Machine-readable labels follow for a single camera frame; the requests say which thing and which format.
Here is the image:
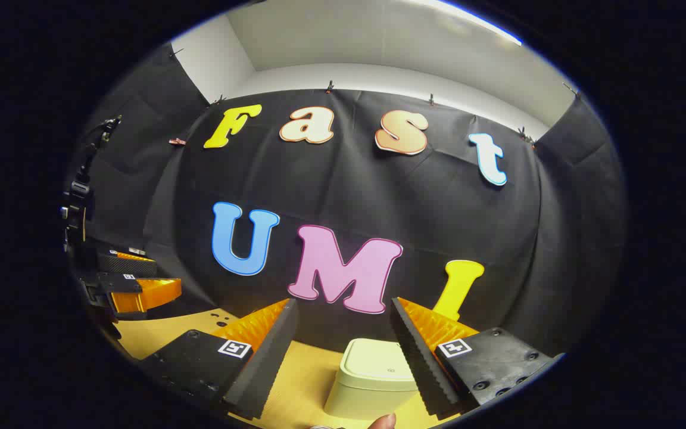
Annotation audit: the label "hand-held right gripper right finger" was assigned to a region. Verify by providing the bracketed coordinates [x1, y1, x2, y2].
[391, 297, 564, 416]

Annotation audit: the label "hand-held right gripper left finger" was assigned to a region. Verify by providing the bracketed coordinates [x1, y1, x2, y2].
[138, 298, 299, 421]

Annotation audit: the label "green desktop garbage bin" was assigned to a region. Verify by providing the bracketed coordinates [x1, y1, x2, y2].
[324, 338, 424, 421]

